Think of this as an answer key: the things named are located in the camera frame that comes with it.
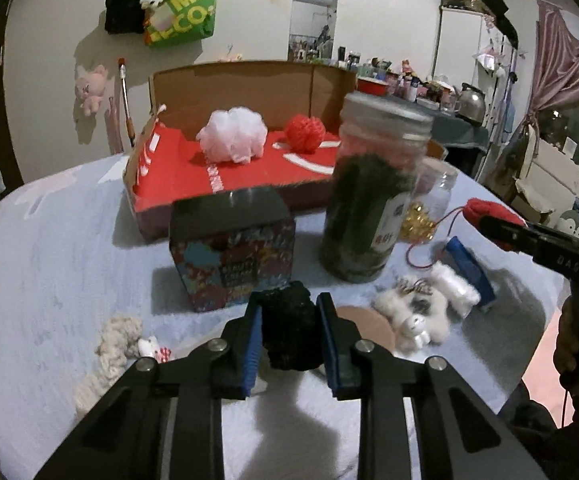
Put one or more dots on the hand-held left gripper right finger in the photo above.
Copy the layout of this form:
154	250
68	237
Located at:
330	345

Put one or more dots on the tan round powder puff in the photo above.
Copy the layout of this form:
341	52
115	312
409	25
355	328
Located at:
369	327

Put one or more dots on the tall jar with silver lid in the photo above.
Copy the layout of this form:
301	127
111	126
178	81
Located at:
369	190

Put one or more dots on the person's right forearm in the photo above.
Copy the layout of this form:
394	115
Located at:
544	420

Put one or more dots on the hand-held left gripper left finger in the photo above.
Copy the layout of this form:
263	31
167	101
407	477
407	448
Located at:
252	345

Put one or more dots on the black fuzzy scrunchie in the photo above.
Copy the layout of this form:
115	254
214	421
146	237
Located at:
289	330

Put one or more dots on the pale pink plush toy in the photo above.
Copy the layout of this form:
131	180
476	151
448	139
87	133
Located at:
92	87

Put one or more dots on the white fuzzy roll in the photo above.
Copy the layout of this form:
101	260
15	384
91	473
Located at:
452	285

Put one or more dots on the pink curtain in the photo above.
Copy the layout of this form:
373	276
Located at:
564	60

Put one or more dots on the red mesh bath pouf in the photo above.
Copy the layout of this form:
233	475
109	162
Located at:
305	132

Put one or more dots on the cardboard box with red lining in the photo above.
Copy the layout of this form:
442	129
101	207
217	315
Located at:
249	172

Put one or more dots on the blue fabric roll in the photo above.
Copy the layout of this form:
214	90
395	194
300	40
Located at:
469	265

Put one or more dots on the metal storage rack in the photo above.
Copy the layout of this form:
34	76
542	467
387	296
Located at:
462	45

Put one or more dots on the green tote bag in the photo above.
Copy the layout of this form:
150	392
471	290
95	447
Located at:
182	10

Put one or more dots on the small clear glass jar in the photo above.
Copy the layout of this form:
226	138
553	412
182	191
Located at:
432	195

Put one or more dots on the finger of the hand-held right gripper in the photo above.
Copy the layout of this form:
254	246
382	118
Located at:
517	237

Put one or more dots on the white fluffy plush with bow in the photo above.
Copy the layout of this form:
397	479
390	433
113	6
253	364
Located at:
414	315

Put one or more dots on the red basin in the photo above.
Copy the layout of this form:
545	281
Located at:
372	86

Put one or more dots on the white mesh bath pouf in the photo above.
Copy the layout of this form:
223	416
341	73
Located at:
234	135

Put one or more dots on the patterned tin box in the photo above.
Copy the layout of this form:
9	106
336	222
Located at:
229	255

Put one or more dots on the metal kettle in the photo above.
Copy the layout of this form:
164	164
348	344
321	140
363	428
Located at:
471	104

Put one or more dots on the cluster of bottles and jars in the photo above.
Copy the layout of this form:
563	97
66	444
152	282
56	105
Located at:
399	77

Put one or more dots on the dark cloth covered table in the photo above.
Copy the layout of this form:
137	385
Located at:
454	132

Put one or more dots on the red knitted pouch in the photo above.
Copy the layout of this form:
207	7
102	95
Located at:
484	210

